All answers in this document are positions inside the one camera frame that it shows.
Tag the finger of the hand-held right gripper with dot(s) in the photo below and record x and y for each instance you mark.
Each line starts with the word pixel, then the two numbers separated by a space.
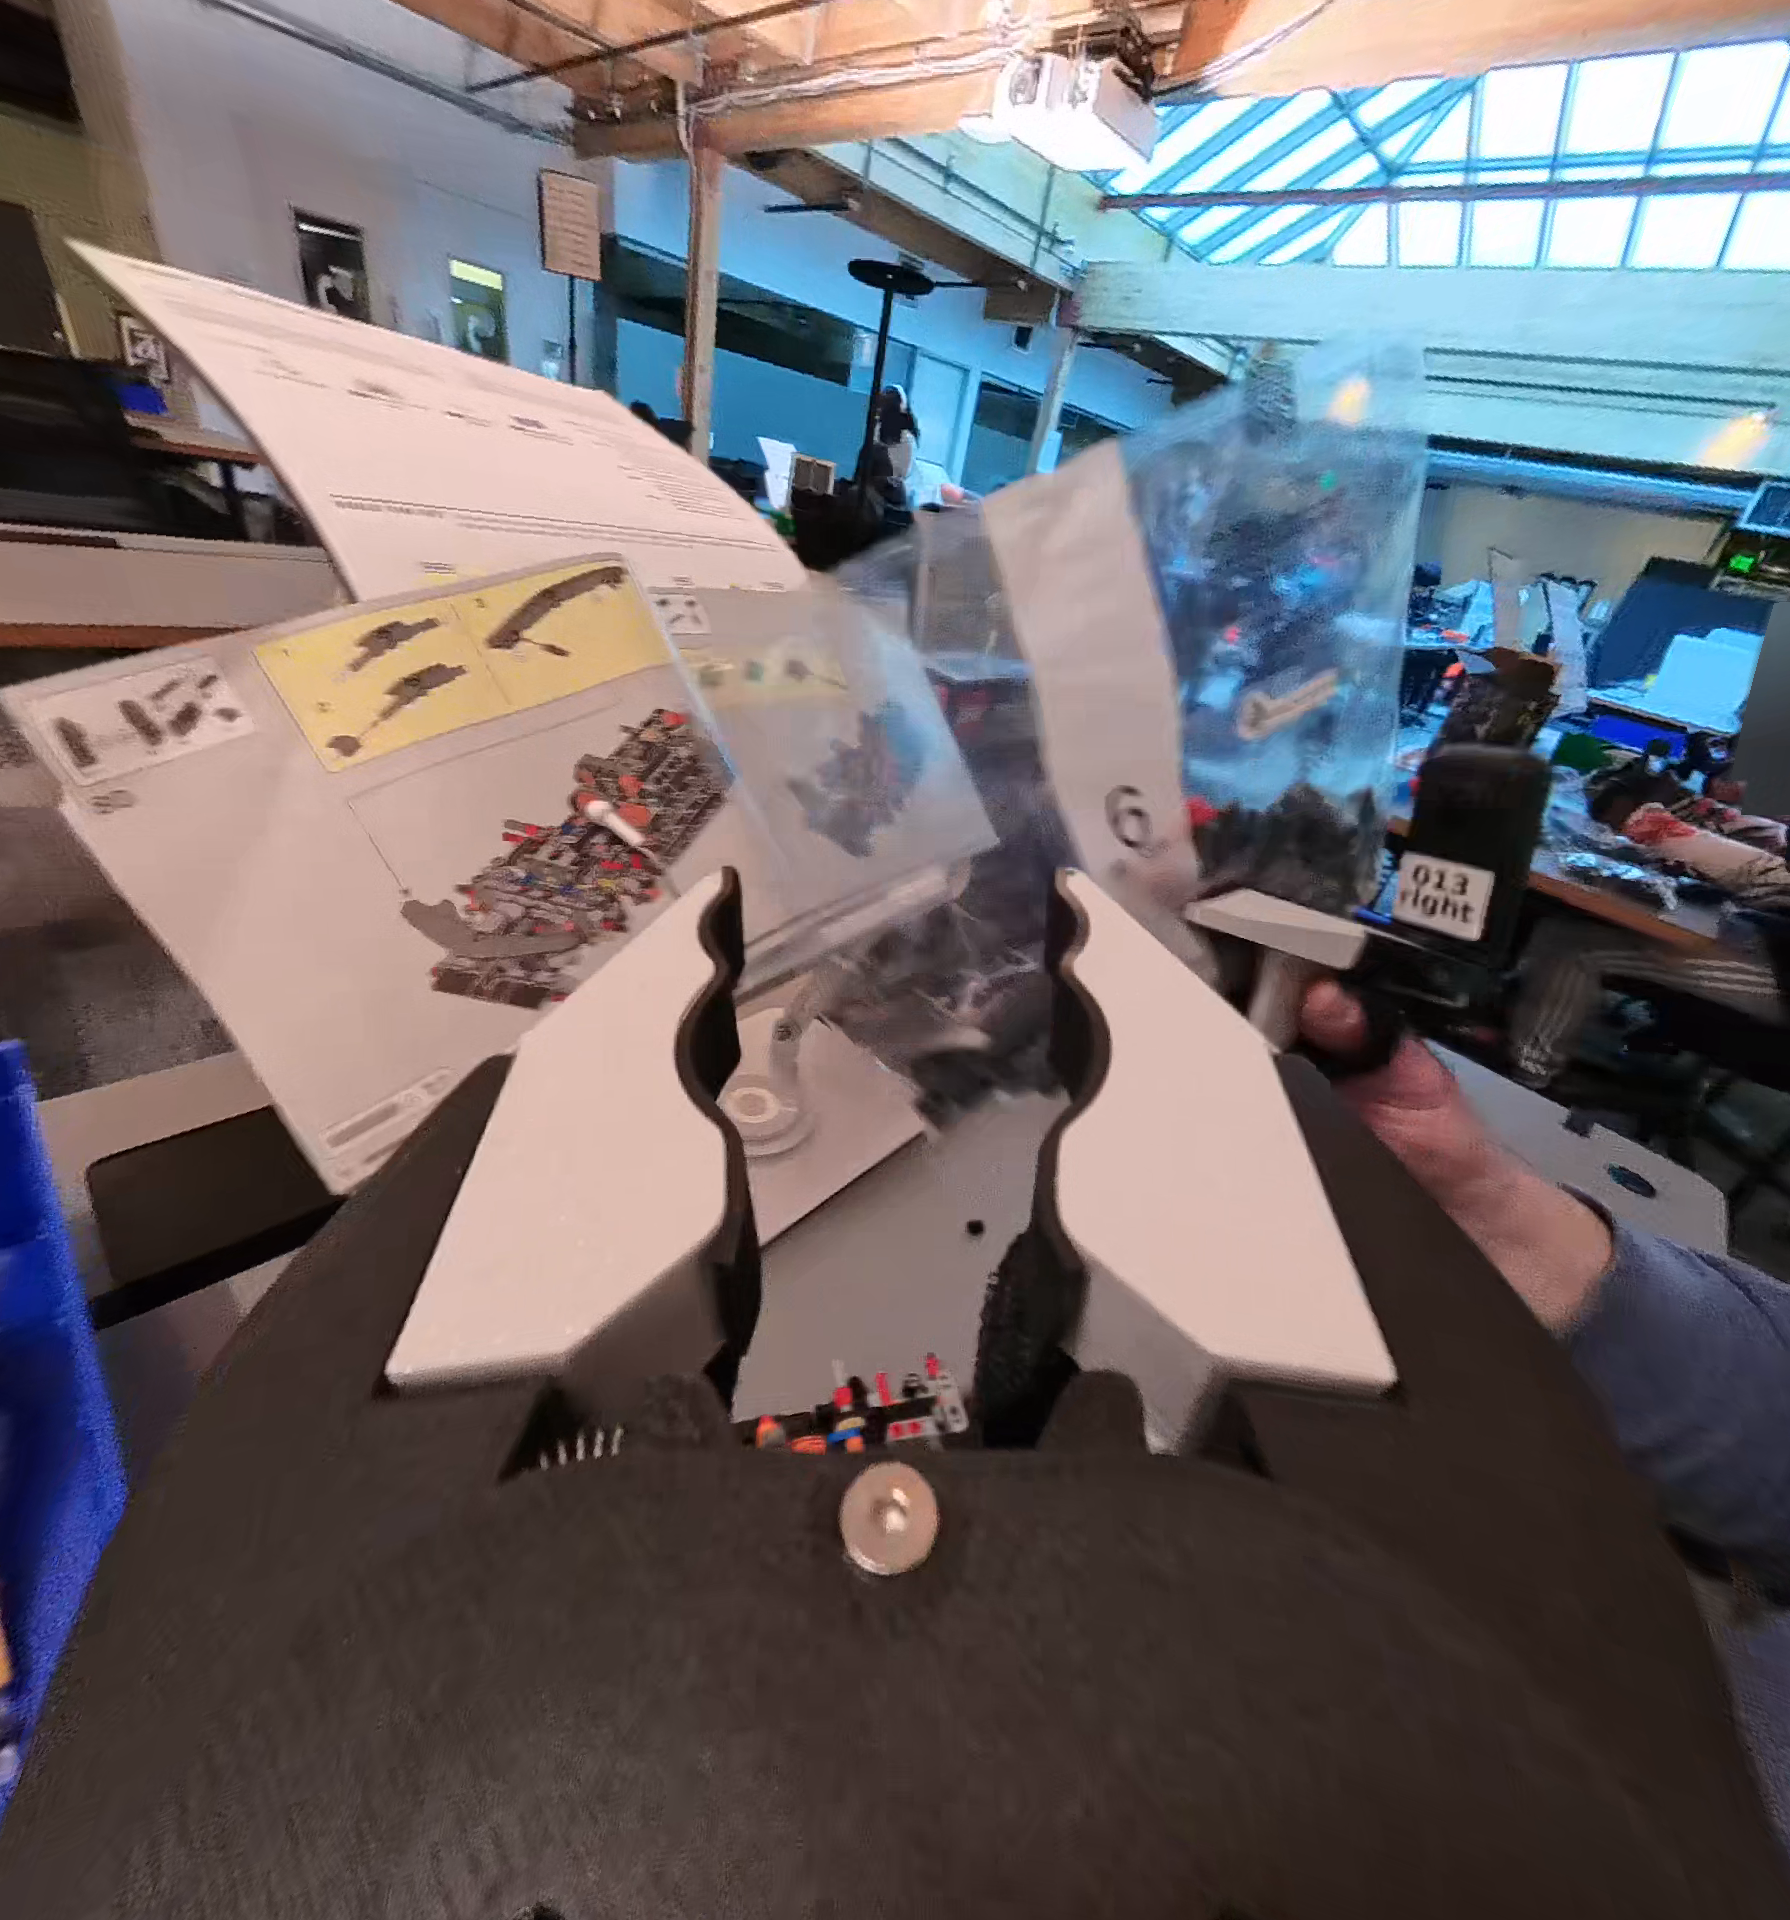
pixel 1284 922

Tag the person's right hand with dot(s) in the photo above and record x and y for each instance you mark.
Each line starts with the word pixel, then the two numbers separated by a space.
pixel 1465 1184

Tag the small lego assembly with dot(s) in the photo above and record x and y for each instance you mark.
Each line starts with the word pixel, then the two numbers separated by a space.
pixel 881 1411

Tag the lego instruction booklet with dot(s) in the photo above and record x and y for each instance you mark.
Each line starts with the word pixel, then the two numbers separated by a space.
pixel 386 841

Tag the white ceiling unit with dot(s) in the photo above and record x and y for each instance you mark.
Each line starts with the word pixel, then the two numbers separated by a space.
pixel 1061 107

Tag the clear plastic lego bag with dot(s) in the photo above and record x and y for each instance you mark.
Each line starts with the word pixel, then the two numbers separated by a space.
pixel 1284 601

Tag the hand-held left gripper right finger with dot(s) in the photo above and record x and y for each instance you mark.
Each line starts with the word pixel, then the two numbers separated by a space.
pixel 1224 1231

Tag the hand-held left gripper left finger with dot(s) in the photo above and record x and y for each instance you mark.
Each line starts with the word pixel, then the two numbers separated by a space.
pixel 566 1202

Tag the white book stand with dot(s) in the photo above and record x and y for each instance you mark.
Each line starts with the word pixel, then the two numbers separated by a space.
pixel 849 1119

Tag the cluttered background desk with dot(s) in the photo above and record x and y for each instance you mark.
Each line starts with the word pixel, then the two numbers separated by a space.
pixel 1630 885

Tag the blue plastic bin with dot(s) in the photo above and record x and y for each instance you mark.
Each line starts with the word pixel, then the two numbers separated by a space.
pixel 24 1275

